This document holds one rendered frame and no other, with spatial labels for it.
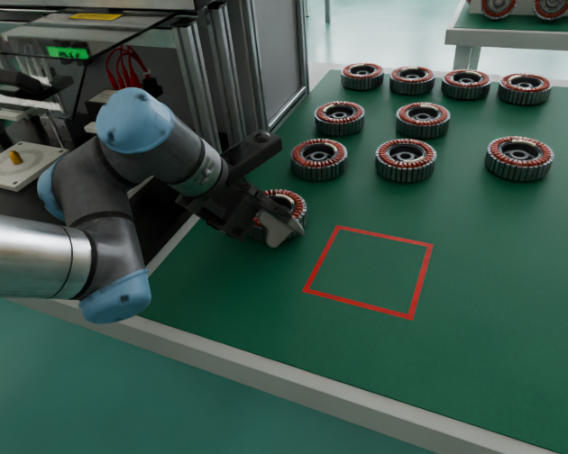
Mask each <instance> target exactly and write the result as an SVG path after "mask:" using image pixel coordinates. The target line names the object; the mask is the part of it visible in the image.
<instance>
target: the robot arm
mask: <svg viewBox="0 0 568 454"><path fill-rule="evenodd" d="M96 133H97V135H96V136H95V137H93V138H92V139H90V140H89V141H87V142H85V143H84V144H82V145H81V146H79V147H78V148H76V149H75V150H73V151H71V152H70V153H69V154H66V155H64V156H62V157H60V158H59V159H58V160H57V161H56V162H55V163H54V164H53V165H51V166H50V168H48V169H47V170H45V171H44V172H43V173H42V174H41V176H40V177H39V180H38V184H37V190H38V195H39V198H40V199H41V200H43V202H44V203H45V205H44V206H45V208H46V209H47V210H48V211H49V212H50V213H51V214H52V215H53V216H55V217H56V218H58V219H60V220H62V221H64V222H65V223H66V226H61V225H56V224H51V223H46V222H37V221H32V220H27V219H22V218H17V217H12V216H7V215H1V214H0V297H12V298H37V299H62V300H79V304H78V307H79V308H80V309H81V311H82V314H83V317H84V319H85V320H86V321H88V322H92V323H96V324H104V323H112V322H120V321H122V320H125V319H128V318H131V317H133V316H135V315H136V314H138V313H140V312H142V311H143V310H145V309H146V308H147V306H148V305H149V304H150V301H151V290H150V286H149V280H148V276H147V274H148V269H147V268H145V265H144V261H143V257H142V251H141V247H140V243H139V240H138V236H137V232H136V229H135V224H134V220H133V214H132V210H131V206H130V203H129V199H128V195H127V192H128V191H129V190H131V189H133V188H134V187H136V186H138V185H139V184H140V183H142V182H143V180H145V179H147V178H148V177H150V176H155V177H156V178H158V179H159V180H161V181H162V182H164V183H165V184H167V185H168V186H170V187H172V188H173V189H175V190H176V191H178V192H179V193H180V194H179V196H178V198H177V199H176V201H175V202H176V203H177V204H180V205H181V206H183V207H184V208H186V209H188V210H189V211H190V212H191V213H193V214H195V215H196V216H198V217H199V218H201V219H203V220H204V221H206V225H208V226H211V227H212V228H214V229H215V230H217V231H220V232H222V233H224V234H225V235H227V236H229V237H231V238H232V239H237V240H238V241H240V242H241V243H243V241H244V240H245V238H246V236H247V235H248V233H250V231H251V229H252V227H253V225H254V224H255V223H256V222H255V221H254V220H253V218H254V217H255V215H256V213H258V211H259V209H258V207H259V206H260V207H261V208H262V209H263V210H262V211H260V213H259V215H258V220H259V223H260V224H261V225H263V226H264V227H266V229H267V240H266V242H267V244H268V246H270V247H271V248H276V247H278V246H279V245H280V244H281V243H282V242H283V241H284V240H285V239H286V238H287V237H288V236H289V235H290V234H291V233H292V232H293V231H295V232H297V233H298V234H300V235H301V236H303V237H304V235H305V232H304V230H303V227H302V225H301V223H300V222H299V221H298V220H297V219H296V218H295V217H294V216H292V214H290V213H289V212H288V211H286V210H285V209H284V208H283V207H281V206H280V205H279V204H277V203H276V202H274V201H273V200H271V199H270V198H268V197H267V196H266V195H265V194H264V193H263V192H262V191H261V190H260V189H259V188H258V187H256V186H255V185H253V184H251V183H250V182H247V181H246V178H245V176H246V175H247V174H249V173H250V172H252V171H253V170H255V169H256V168H257V167H259V166H260V165H261V164H263V163H264V162H266V161H267V160H269V159H271V158H272V157H273V156H275V155H276V154H278V153H279V152H281V151H282V141H281V137H279V136H277V135H275V134H273V133H270V132H267V131H265V130H263V129H259V130H258V131H256V132H254V133H253V134H251V135H250V136H248V137H247V138H245V139H243V140H242V141H240V142H238V143H237V144H235V145H233V147H231V148H230V149H228V150H226V151H224V152H223V153H221V154H220V155H219V154H218V152H217V151H216V150H215V149H214V148H212V147H211V146H210V145H209V144H208V143H207V142H206V141H204V140H203V139H202V138H201V137H200V136H198V135H197V134H196V133H195V132H194V131H192V130H191V129H190V128H189V127H188V126H187V125H186V124H184V123H183V122H182V121H181V120H180V119H179V118H178V117H177V116H176V115H175V114H174V113H173V112H172V111H171V110H170V109H169V108H168V107H167V106H166V105H165V104H163V103H161V102H159V101H158V100H156V99H155V98H154V97H153V96H151V95H150V94H148V93H147V92H146V91H144V90H143V89H140V88H138V87H127V88H124V89H121V90H119V91H117V92H116V93H114V94H113V95H111V96H110V97H109V99H108V102H107V104H105V105H103V106H102V107H101V109H100V111H99V113H98V115H97V118H96ZM267 213H268V214H267ZM269 214H270V215H271V216H273V217H275V218H276V220H275V219H274V218H272V217H271V216H269ZM237 224H238V225H240V226H241V227H242V228H241V227H240V226H238V225H237Z"/></svg>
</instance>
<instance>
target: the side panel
mask: <svg viewBox="0 0 568 454"><path fill-rule="evenodd" d="M242 4H243V17H244V24H245V30H246V38H247V44H248V51H249V58H250V65H251V72H252V84H253V92H254V98H255V105H256V112H257V119H258V125H259V129H263V130H265V131H267V132H270V133H273V134H274V133H275V132H276V130H277V129H278V128H279V127H280V126H281V125H282V124H283V123H284V122H285V121H286V120H287V119H288V118H289V116H290V115H291V114H292V113H293V112H294V110H295V109H296V108H297V107H298V106H299V105H300V103H301V102H302V101H303V100H304V99H305V98H306V97H307V95H308V94H309V93H310V87H309V70H308V53H307V19H306V2H305V0H242Z"/></svg>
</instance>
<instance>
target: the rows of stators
mask: <svg viewBox="0 0 568 454"><path fill-rule="evenodd" d="M383 82H384V68H383V67H382V66H380V65H378V64H375V63H370V62H368V63H367V62H364V64H363V62H362V63H360V62H359V63H355V64H350V65H348V66H346V67H345V68H343V69H342V70H341V83H342V85H344V86H345V87H347V88H350V89H354V90H367V89H369V90H370V89H373V88H375V87H378V86H380V85H381V84H382V83H383ZM490 83H491V77H490V76H489V75H487V74H485V73H484V72H482V71H479V70H477V71H476V70H472V69H470V71H469V69H466V70H465V69H463V70H461V69H459V70H458V69H456V70H454V71H451V72H448V73H446V74H444V75H443V79H442V85H441V90H442V92H443V93H444V94H445V95H448V96H450V97H452V98H455V99H457V98H458V99H462V100H464V99H465V98H466V100H469V99H470V100H472V99H476V98H481V97H484V96H485V95H487V94H488V93H489V91H490ZM434 86H435V72H434V71H433V70H432V69H430V68H426V67H422V66H420V67H419V66H404V67H401V68H396V69H394V70H393V71H392V72H390V74H389V87H390V89H392V90H394V91H395V92H397V93H401V94H405V95H406V94H408V95H410V94H411V95H417V94H419V95H420V94H424V93H426V92H428V91H430V90H432V89H433V88H434ZM552 86H553V84H552V82H551V81H550V80H548V79H546V78H545V77H541V76H538V75H535V74H530V73H528V74H527V73H524V74H523V73H520V74H519V73H517V74H510V75H507V76H505V77H502V78H501V79H500V80H499V86H498V91H497V95H498V96H499V97H500V98H501V99H503V100H504V101H507V102H510V103H513V104H520V103H521V104H522V105H524V104H525V105H529V104H530V105H532V104H540V103H543V102H544V101H546V100H547V99H548V98H549V96H550V93H551V89H552Z"/></svg>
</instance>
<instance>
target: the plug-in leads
mask: <svg viewBox="0 0 568 454"><path fill-rule="evenodd" d="M126 46H127V47H128V48H127V50H124V49H123V45H121V48H118V49H115V50H113V51H112V52H111V53H110V54H109V56H108V58H107V60H106V64H105V68H106V72H107V74H108V77H109V80H110V82H111V84H112V86H113V88H114V89H115V90H120V88H121V89H124V88H126V87H125V84H126V86H127V87H138V88H140V89H142V86H141V84H140V81H139V79H138V77H137V75H136V73H135V72H134V70H133V67H132V62H131V57H133V58H134V59H135V60H136V61H137V62H138V63H139V64H140V66H141V67H142V69H143V72H142V73H143V74H144V75H145V76H146V78H145V79H144V80H143V81H142V82H143V85H144V88H150V89H153V88H155V87H156V86H158V84H157V80H156V77H151V76H150V73H151V71H150V70H149V69H147V68H146V67H145V66H144V65H143V63H142V60H141V59H140V57H139V56H138V55H137V53H136V52H135V51H134V50H133V49H132V47H130V46H129V45H126ZM117 50H120V56H119V58H118V60H117V62H116V73H117V76H118V83H119V86H120V88H119V86H118V85H117V83H116V81H115V78H114V76H113V75H112V74H111V72H110V71H109V69H108V61H109V59H110V58H111V56H112V54H113V53H114V52H115V51H117ZM130 50H131V51H132V52H130ZM123 51H125V53H123ZM123 55H128V63H129V69H130V77H129V75H128V72H127V70H126V69H125V66H124V63H123ZM120 60H121V65H122V69H123V75H124V80H125V84H124V81H123V79H122V77H121V75H120V73H119V70H118V64H119V61H120Z"/></svg>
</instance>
